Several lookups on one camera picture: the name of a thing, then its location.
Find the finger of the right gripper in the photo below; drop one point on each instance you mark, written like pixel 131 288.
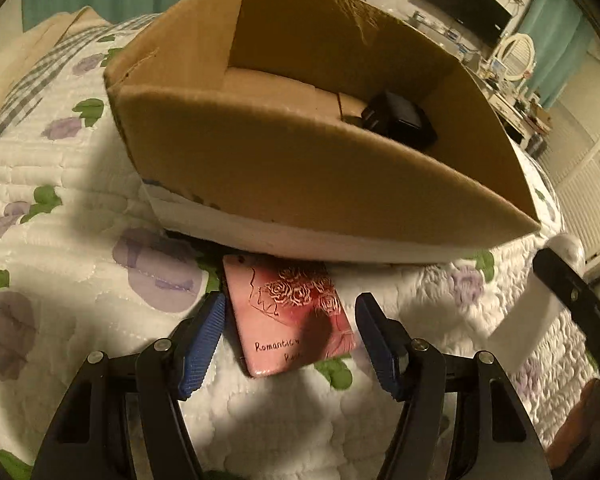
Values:
pixel 574 294

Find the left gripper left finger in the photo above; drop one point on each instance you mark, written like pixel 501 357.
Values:
pixel 88 437

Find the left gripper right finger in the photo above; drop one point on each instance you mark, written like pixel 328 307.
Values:
pixel 493 437

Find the white bottle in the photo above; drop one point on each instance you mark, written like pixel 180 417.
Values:
pixel 527 322

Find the black square box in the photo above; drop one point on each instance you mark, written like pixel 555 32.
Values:
pixel 400 120

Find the white louvered wardrobe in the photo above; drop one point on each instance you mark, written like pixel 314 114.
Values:
pixel 572 159

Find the white dressing table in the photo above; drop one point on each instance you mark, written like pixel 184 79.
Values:
pixel 526 123

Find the white oval vanity mirror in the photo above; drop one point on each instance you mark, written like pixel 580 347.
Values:
pixel 516 55

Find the brown cardboard box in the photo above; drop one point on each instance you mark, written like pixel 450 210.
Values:
pixel 243 120

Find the cream pillow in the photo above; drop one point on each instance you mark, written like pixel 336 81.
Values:
pixel 20 50

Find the black wall television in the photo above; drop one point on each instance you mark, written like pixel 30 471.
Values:
pixel 486 19

